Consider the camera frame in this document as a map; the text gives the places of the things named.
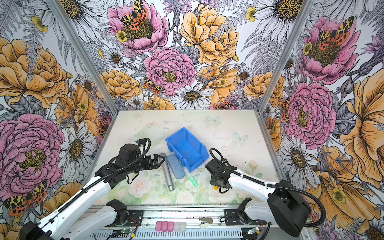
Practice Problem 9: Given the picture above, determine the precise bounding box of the silver right corner post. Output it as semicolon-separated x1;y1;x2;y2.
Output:
258;0;315;115

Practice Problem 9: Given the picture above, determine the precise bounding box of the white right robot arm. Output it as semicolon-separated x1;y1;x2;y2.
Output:
205;159;312;237

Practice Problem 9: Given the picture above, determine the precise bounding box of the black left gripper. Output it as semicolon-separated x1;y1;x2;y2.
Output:
126;154;165;174

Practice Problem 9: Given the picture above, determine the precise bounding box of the silver aluminium corner post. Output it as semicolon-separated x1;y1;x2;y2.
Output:
47;1;119;117

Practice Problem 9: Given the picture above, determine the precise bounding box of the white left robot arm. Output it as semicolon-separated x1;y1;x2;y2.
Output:
20;154;166;240

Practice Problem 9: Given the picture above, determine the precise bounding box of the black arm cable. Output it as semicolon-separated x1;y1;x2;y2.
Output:
209;147;327;228
38;137;152;229

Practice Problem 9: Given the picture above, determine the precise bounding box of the small green perforated strip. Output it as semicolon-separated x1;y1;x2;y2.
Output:
189;177;198;188

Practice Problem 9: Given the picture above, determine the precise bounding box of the blue-grey oval case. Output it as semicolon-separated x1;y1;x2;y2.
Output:
167;154;186;180

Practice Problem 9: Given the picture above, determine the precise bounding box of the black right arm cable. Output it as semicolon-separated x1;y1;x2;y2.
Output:
209;147;327;228

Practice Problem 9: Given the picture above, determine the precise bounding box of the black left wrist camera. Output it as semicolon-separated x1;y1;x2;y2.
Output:
116;144;141;165

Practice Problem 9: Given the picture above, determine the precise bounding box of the pink and white button block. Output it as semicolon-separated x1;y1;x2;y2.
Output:
155;221;187;232

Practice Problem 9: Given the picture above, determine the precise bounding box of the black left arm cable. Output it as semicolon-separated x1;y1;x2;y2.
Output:
38;137;152;229

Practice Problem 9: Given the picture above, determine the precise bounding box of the silver metal cylinder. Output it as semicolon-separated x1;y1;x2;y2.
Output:
160;153;175;192

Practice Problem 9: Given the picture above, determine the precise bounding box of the blue plastic bin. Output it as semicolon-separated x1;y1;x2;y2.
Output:
165;128;209;173

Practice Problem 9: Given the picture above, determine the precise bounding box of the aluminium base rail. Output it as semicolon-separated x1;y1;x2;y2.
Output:
87;205;271;240

